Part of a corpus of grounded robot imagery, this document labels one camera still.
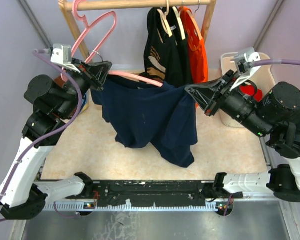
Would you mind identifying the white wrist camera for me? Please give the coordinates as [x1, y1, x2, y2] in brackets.
[50, 43, 80, 73]
[230, 47, 261, 91]

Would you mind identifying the navy blue t shirt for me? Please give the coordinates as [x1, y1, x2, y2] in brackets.
[91, 75, 198, 168]

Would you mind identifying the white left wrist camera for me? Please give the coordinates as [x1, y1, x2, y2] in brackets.
[50, 43, 80, 73]

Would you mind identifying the brown t shirt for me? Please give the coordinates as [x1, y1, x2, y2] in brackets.
[54, 76, 65, 87]

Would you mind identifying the pink hanger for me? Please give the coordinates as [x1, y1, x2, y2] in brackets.
[91, 49, 165, 88]
[61, 0, 118, 82]

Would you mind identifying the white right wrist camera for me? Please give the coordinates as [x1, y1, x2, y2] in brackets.
[230, 47, 261, 91]

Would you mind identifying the black printed t shirt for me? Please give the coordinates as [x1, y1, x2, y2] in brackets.
[140, 7, 186, 88]

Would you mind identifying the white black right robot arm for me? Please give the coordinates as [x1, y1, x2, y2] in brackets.
[185, 70, 300, 203]

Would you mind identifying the wooden hanger under orange shirt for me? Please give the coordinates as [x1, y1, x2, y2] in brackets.
[181, 6, 203, 41]

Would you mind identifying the white laundry basket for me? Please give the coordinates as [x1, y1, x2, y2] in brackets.
[219, 52, 276, 128]

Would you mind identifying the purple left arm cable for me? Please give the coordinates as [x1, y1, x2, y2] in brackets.
[0, 48, 87, 223]

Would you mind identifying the cream hanger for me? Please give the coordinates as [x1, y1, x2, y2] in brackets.
[172, 6, 186, 41]
[156, 0, 173, 42]

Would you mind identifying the red t shirt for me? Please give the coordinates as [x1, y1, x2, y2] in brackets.
[239, 84, 263, 102]

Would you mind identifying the orange t shirt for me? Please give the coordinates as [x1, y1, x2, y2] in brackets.
[177, 6, 210, 108]

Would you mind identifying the wooden clothes rack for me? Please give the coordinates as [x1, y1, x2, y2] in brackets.
[58, 0, 217, 76]

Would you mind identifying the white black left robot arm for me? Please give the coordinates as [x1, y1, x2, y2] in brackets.
[0, 59, 112, 220]

